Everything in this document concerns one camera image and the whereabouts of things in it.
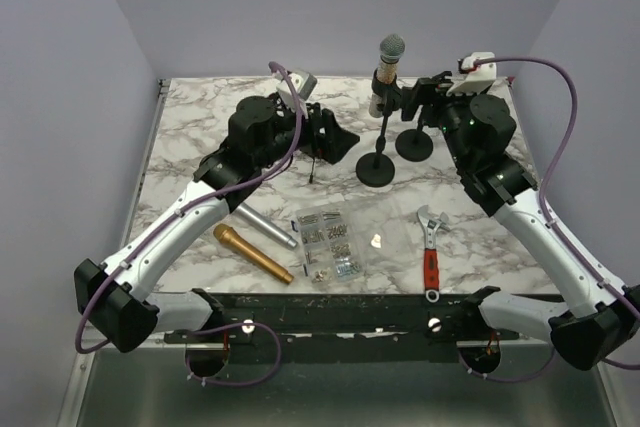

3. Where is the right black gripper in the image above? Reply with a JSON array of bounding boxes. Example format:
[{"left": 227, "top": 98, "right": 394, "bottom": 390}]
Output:
[{"left": 401, "top": 76, "right": 486, "bottom": 169}]

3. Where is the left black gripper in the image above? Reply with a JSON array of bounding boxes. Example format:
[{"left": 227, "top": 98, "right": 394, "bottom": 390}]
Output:
[{"left": 255, "top": 99, "right": 359, "bottom": 171}]

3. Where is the black round-base shock-mount stand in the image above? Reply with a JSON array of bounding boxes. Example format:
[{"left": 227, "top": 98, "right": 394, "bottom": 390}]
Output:
[{"left": 395, "top": 116, "right": 434, "bottom": 162}]

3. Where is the black round-base clip stand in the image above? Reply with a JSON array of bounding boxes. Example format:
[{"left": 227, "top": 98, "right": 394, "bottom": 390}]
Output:
[{"left": 355, "top": 70, "right": 402, "bottom": 188}]

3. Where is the cork-handle silver-head microphone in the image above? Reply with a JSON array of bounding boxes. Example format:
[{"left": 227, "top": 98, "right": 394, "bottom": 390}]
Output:
[{"left": 368, "top": 33, "right": 407, "bottom": 120}]

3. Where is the grey microphone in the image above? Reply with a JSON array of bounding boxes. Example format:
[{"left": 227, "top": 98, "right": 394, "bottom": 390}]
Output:
[{"left": 234, "top": 203, "right": 298, "bottom": 250}]

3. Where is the gold microphone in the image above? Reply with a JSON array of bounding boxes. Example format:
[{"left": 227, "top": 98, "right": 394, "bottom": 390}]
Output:
[{"left": 213, "top": 223, "right": 294, "bottom": 285}]

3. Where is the black tripod microphone stand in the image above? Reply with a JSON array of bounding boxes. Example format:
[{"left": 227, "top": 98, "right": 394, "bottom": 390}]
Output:
[{"left": 308, "top": 103, "right": 322, "bottom": 184}]

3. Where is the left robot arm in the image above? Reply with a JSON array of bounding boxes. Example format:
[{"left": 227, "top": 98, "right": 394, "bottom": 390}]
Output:
[{"left": 74, "top": 94, "right": 360, "bottom": 353}]

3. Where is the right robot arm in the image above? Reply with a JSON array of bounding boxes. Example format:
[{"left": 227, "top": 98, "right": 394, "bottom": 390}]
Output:
[{"left": 396, "top": 71, "right": 639, "bottom": 371}]

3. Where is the small white paper scrap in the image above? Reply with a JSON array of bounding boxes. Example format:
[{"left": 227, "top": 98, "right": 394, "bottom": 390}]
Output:
[{"left": 370, "top": 234, "right": 382, "bottom": 249}]

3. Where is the clear plastic screw box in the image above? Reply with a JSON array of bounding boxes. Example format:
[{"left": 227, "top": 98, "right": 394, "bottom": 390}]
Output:
[{"left": 292, "top": 202, "right": 365, "bottom": 286}]

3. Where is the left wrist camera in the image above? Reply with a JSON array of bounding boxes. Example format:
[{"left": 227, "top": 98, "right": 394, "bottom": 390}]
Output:
[{"left": 275, "top": 70, "right": 318, "bottom": 117}]

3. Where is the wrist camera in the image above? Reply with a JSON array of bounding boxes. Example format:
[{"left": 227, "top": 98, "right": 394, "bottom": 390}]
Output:
[
  {"left": 446, "top": 52, "right": 497, "bottom": 96},
  {"left": 275, "top": 70, "right": 318, "bottom": 117}
]

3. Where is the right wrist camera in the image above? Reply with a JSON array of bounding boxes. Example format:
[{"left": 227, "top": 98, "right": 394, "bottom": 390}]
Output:
[{"left": 446, "top": 52, "right": 497, "bottom": 96}]

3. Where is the red-handled adjustable wrench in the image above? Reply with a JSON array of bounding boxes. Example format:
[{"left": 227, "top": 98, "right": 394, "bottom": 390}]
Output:
[{"left": 416, "top": 205, "right": 451, "bottom": 303}]

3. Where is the black front mounting rail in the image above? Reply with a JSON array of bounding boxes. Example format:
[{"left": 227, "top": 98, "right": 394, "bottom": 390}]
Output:
[{"left": 164, "top": 294, "right": 518, "bottom": 365}]

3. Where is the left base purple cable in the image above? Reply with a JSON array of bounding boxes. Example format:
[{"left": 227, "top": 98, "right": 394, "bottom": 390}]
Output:
[{"left": 187, "top": 321, "right": 284, "bottom": 388}]

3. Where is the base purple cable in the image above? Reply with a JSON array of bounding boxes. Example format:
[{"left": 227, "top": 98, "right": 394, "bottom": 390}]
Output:
[
  {"left": 457, "top": 341, "right": 557, "bottom": 383},
  {"left": 187, "top": 321, "right": 284, "bottom": 388}
]

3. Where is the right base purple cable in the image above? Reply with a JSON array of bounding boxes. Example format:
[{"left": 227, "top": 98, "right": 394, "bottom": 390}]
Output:
[{"left": 457, "top": 341, "right": 557, "bottom": 383}]

